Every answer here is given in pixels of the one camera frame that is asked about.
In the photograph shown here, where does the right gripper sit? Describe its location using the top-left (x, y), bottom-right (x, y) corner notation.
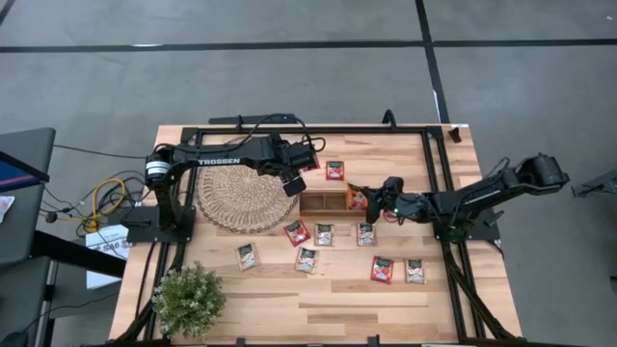
top-left (347, 176), bottom-right (430, 224)

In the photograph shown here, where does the orange peach tea packet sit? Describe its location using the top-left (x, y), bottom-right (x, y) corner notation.
top-left (346, 183), bottom-right (370, 212)

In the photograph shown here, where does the beige herbal tea packet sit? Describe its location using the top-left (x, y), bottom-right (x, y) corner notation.
top-left (235, 242), bottom-right (261, 272)
top-left (404, 258), bottom-right (427, 285)
top-left (313, 223), bottom-right (335, 248)
top-left (357, 223), bottom-right (379, 249)
top-left (294, 247), bottom-right (320, 276)

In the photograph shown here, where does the wooden tea organizer box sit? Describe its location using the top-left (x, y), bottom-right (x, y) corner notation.
top-left (298, 190), bottom-right (375, 218)

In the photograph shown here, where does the round woven straw placemat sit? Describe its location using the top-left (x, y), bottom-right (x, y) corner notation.
top-left (195, 136), bottom-right (301, 236)

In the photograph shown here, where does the flat black bar device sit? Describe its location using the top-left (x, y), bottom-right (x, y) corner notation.
top-left (208, 113), bottom-right (298, 126)

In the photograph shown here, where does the artificial green potted plant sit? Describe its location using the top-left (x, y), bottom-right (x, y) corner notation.
top-left (150, 259), bottom-right (228, 341)

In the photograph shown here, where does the white printed paper sheet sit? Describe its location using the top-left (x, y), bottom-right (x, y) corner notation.
top-left (85, 224), bottom-right (131, 261)

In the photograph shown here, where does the plain white paper sheet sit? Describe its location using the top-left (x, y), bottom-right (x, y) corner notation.
top-left (86, 262), bottom-right (124, 290)

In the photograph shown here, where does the black floor beam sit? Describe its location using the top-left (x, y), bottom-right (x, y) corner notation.
top-left (31, 229), bottom-right (127, 280)

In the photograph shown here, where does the dark grey desk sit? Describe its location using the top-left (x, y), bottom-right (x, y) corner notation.
top-left (0, 126), bottom-right (57, 265)
top-left (0, 254), bottom-right (53, 347)

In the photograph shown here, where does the laptop with blue screen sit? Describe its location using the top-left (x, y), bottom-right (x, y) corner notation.
top-left (0, 150), bottom-right (51, 194)

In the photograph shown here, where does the small white paper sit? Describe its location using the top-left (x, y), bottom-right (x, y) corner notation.
top-left (0, 195), bottom-right (15, 224)

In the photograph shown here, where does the black computer mouse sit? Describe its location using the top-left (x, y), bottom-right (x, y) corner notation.
top-left (0, 331), bottom-right (29, 347)

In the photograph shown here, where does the yellow cable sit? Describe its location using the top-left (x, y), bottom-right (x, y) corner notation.
top-left (71, 176), bottom-right (127, 233)

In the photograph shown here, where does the thin black floor cable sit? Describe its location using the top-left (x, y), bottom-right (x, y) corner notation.
top-left (52, 143), bottom-right (153, 160)

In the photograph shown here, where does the tangled black cable bundle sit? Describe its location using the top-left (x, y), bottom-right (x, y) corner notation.
top-left (40, 168), bottom-right (148, 240)

